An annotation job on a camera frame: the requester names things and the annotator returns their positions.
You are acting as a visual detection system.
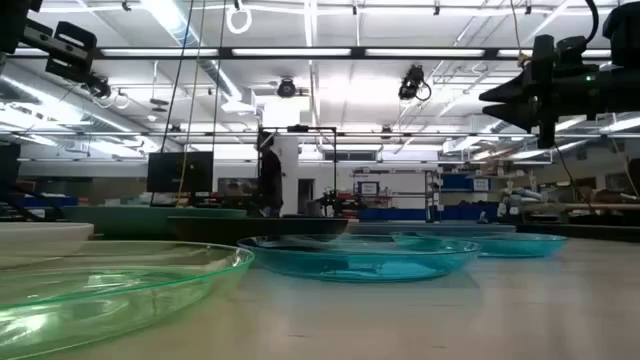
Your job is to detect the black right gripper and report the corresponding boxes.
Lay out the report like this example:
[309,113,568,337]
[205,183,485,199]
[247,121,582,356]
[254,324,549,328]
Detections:
[478,33,602,150]

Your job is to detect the clear blue plastic plate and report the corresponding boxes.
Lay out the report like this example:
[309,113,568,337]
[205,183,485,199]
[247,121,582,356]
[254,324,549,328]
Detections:
[392,230,569,259]
[237,233,482,284]

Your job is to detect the black plastic plate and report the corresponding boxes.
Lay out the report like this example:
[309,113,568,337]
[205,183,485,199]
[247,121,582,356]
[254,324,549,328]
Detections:
[167,215,350,246]

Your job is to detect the clear green plastic plate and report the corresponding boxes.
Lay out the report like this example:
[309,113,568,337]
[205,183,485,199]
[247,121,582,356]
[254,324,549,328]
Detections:
[0,240,256,360]

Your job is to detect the white plastic plate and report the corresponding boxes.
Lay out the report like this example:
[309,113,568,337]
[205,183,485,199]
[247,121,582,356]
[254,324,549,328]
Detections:
[0,222,95,259]

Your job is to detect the blue storage bins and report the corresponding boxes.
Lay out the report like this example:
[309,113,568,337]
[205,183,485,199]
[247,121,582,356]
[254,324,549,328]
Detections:
[356,203,502,222]

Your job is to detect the grey blue plastic plate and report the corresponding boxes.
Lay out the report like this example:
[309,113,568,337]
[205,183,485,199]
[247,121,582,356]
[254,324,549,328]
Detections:
[348,222,517,237]

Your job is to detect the person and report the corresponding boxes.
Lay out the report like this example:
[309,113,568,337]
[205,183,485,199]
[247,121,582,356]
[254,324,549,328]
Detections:
[256,130,285,218]

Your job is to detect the black overhead light crossbar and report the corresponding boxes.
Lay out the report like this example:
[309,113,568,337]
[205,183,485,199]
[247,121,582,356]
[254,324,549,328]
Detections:
[0,46,640,62]

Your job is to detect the black computer monitor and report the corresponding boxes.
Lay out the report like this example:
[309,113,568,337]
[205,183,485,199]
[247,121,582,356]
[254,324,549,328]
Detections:
[146,151,215,194]

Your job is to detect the large opaque green plastic plate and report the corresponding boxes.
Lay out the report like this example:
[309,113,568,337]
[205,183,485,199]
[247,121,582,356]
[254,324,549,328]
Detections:
[62,205,249,240]

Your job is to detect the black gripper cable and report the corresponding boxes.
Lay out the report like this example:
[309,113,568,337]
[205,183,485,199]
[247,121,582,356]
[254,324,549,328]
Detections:
[551,142,597,212]

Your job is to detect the black ceiling camera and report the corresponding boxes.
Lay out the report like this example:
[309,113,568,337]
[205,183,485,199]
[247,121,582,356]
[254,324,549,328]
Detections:
[397,64,433,103]
[276,76,298,99]

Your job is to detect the black table edge frame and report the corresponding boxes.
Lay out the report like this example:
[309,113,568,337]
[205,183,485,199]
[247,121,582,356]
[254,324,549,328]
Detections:
[516,222,640,242]

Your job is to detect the black hanging cable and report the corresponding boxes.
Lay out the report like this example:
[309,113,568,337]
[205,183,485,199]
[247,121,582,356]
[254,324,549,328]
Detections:
[159,0,196,153]
[211,0,228,153]

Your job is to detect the white looped cable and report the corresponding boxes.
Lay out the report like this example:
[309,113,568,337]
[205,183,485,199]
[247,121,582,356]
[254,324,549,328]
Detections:
[225,1,253,36]

